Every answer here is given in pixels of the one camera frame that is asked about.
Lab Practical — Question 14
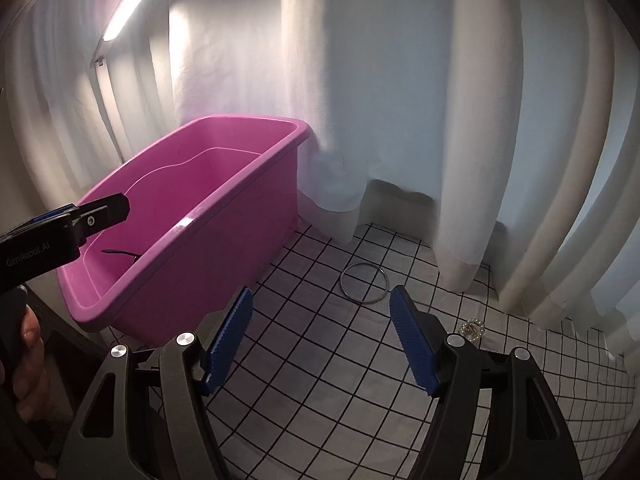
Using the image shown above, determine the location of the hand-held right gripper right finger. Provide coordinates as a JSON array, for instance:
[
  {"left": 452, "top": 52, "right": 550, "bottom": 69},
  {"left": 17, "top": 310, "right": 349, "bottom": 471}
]
[{"left": 388, "top": 285, "right": 584, "bottom": 480}]

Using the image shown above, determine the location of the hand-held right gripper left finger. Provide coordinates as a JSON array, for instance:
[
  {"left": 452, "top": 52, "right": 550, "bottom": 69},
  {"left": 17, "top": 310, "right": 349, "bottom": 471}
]
[{"left": 62, "top": 286, "right": 254, "bottom": 480}]

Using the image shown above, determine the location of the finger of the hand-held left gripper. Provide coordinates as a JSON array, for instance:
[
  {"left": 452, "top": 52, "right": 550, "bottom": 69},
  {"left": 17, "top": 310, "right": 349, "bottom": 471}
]
[
  {"left": 70, "top": 192, "right": 132, "bottom": 241},
  {"left": 17, "top": 203, "right": 79, "bottom": 228}
]

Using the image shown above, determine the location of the thin silver bangle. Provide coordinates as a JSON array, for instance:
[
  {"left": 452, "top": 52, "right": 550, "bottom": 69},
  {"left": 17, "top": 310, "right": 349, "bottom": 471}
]
[{"left": 340, "top": 261, "right": 390, "bottom": 305}]

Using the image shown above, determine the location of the pink plastic bin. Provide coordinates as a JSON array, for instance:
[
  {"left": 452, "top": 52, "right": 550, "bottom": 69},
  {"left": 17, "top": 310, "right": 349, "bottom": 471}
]
[{"left": 56, "top": 115, "right": 310, "bottom": 346}]

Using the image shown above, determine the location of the person's left hand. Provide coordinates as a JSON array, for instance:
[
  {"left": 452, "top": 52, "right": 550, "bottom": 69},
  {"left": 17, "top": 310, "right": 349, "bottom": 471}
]
[{"left": 0, "top": 304, "right": 51, "bottom": 423}]

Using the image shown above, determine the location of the pearl hair claw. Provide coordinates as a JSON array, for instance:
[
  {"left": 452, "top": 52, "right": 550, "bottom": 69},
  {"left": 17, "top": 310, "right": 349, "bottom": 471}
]
[{"left": 459, "top": 317, "right": 485, "bottom": 345}]

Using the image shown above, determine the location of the black-checked white tablecloth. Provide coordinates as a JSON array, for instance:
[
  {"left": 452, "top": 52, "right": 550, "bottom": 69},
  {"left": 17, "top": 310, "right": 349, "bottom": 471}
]
[{"left": 107, "top": 222, "right": 636, "bottom": 480}]

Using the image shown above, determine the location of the led light bar lamp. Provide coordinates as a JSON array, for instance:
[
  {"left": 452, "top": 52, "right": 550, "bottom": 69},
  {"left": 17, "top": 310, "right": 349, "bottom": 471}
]
[{"left": 89, "top": 0, "right": 171, "bottom": 163}]

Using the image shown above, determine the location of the white curtain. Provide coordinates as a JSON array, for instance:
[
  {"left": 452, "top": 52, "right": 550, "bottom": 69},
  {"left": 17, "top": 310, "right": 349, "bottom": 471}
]
[{"left": 0, "top": 0, "right": 640, "bottom": 361}]

